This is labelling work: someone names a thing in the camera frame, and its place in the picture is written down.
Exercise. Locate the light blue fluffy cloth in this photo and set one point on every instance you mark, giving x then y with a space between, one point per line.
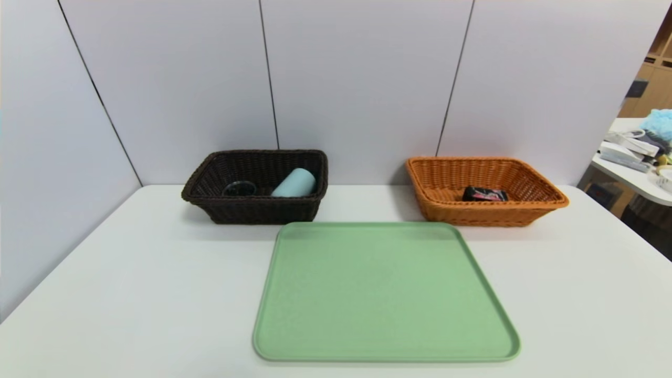
660 125

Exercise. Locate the light green plastic tray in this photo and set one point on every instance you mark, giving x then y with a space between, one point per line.
383 299

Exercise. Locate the orange wicker basket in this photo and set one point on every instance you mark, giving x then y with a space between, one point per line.
446 205

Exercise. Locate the blue-grey plastic tumbler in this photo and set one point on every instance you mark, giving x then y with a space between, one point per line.
294 183

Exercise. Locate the white flat box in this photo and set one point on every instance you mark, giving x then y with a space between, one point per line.
637 143

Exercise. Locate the white power strip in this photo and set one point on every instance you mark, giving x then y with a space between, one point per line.
625 158

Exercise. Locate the dark brown wicker basket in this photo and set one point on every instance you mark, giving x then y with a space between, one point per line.
252 210

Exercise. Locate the black pink chewing gum box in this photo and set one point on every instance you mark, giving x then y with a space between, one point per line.
484 194

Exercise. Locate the white side table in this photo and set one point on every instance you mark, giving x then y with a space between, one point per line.
630 181

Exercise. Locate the glass cup with black holder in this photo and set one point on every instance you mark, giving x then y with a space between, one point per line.
239 188

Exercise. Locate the wooden shelving unit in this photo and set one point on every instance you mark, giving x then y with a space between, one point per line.
656 79

